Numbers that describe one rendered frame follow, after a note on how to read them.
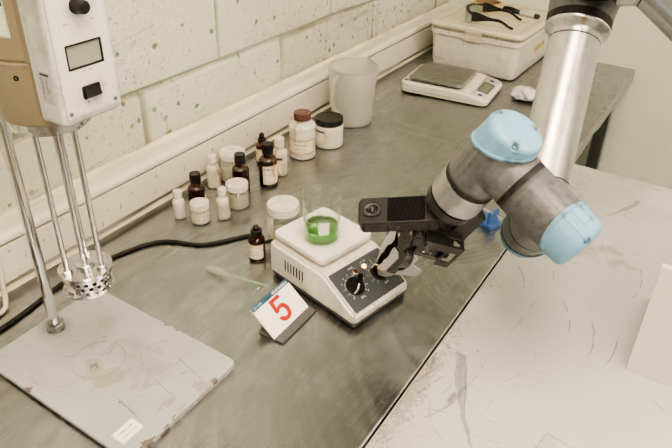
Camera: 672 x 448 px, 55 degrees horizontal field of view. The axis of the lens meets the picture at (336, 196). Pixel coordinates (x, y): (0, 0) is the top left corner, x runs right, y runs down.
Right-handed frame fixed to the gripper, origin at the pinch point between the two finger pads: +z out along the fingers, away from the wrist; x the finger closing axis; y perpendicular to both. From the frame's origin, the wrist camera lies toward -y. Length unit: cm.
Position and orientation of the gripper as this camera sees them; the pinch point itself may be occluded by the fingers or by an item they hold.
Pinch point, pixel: (378, 265)
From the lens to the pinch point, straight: 103.2
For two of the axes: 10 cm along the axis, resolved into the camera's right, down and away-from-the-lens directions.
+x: 0.3, -7.9, 6.1
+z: -3.7, 5.6, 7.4
